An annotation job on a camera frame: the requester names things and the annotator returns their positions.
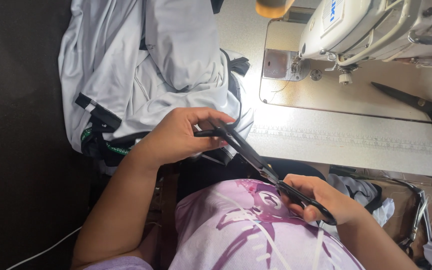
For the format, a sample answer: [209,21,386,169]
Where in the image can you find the person's right hand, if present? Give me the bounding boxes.
[281,173,364,226]

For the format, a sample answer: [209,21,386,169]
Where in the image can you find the person's left hand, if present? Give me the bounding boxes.
[131,107,237,169]

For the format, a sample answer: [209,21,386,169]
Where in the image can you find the black tailor scissors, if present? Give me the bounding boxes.
[370,81,432,130]
[208,118,338,226]

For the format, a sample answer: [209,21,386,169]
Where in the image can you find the white and black fabric pile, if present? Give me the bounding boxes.
[326,174,395,241]

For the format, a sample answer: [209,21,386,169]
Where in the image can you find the green printed ribbon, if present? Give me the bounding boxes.
[81,127,131,156]

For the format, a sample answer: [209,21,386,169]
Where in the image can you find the measuring tape strip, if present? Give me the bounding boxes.
[249,125,432,156]

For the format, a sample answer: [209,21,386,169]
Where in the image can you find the white garment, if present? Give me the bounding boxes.
[58,0,255,177]

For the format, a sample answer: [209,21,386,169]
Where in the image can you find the grey metal lever rod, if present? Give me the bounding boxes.
[386,178,432,259]

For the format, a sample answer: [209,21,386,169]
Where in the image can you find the purple patterned shirt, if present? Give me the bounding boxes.
[85,179,367,270]

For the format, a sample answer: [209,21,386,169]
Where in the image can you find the tan thread spool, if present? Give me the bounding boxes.
[255,0,295,19]

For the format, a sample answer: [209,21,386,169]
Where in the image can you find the white sewing machine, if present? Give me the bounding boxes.
[259,0,432,124]

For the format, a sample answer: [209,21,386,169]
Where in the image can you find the white cable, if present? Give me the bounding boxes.
[6,226,83,270]

